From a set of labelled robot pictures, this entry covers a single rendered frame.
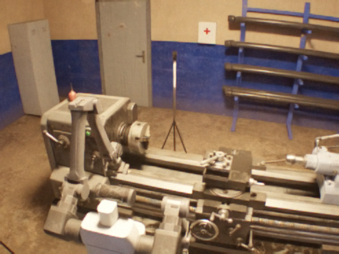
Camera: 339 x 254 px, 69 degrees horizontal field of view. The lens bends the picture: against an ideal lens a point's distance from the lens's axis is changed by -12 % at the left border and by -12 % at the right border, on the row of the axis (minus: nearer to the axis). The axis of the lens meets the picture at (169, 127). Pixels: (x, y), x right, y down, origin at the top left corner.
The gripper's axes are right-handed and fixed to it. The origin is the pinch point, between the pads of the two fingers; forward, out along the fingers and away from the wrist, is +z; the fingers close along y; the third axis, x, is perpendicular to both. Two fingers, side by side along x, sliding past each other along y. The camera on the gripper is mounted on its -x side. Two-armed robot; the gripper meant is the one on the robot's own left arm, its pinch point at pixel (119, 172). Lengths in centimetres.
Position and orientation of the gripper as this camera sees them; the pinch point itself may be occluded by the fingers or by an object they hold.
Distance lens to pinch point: 173.7
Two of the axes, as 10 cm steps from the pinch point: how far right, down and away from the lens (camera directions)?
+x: -1.9, 8.3, -5.2
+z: 1.1, 5.4, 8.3
